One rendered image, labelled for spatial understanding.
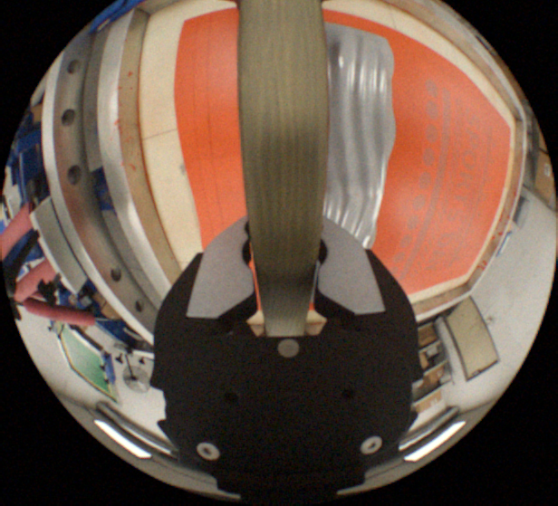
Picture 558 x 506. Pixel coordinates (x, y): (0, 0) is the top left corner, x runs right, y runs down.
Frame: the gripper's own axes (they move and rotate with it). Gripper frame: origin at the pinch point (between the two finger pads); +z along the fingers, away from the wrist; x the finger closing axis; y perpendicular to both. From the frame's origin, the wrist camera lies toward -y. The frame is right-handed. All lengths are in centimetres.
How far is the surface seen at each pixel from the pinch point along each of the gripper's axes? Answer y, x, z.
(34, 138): -25, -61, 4
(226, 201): 0.9, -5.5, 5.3
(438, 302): 25.5, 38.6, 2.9
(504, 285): 131, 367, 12
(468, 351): 278, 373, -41
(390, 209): 2.0, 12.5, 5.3
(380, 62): -13.9, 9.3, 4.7
